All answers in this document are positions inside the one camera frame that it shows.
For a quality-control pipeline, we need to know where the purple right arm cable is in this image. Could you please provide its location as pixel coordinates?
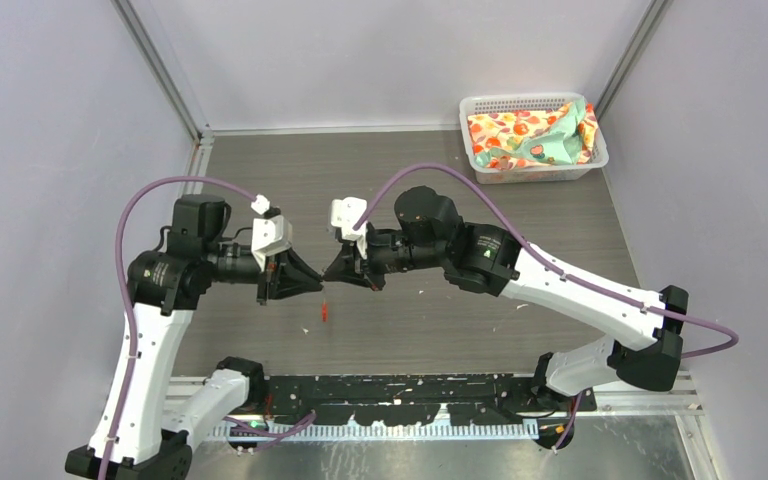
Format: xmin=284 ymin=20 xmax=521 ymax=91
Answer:
xmin=351 ymin=162 xmax=740 ymax=453

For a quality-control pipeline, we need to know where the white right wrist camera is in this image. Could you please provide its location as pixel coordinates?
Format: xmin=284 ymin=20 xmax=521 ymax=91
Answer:
xmin=328 ymin=197 xmax=368 ymax=259

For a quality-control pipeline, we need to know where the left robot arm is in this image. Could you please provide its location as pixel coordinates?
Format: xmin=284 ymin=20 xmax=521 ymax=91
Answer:
xmin=65 ymin=194 xmax=322 ymax=479

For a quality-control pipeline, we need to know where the colourful patterned cloth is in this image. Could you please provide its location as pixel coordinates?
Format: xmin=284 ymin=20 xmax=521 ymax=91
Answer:
xmin=466 ymin=100 xmax=599 ymax=170

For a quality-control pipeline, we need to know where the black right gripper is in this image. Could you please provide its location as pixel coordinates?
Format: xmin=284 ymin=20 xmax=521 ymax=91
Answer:
xmin=323 ymin=221 xmax=446 ymax=292

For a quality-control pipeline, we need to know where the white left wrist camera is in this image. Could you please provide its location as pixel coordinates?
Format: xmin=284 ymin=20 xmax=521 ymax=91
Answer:
xmin=250 ymin=194 xmax=293 ymax=272

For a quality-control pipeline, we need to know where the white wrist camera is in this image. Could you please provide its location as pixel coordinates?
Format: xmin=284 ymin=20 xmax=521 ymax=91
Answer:
xmin=250 ymin=194 xmax=293 ymax=272
xmin=328 ymin=197 xmax=368 ymax=259

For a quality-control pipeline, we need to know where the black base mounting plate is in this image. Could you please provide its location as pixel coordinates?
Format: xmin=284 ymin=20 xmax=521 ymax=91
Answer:
xmin=239 ymin=373 xmax=575 ymax=426

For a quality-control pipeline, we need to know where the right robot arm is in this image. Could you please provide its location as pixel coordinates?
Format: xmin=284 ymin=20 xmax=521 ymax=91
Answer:
xmin=323 ymin=186 xmax=687 ymax=411

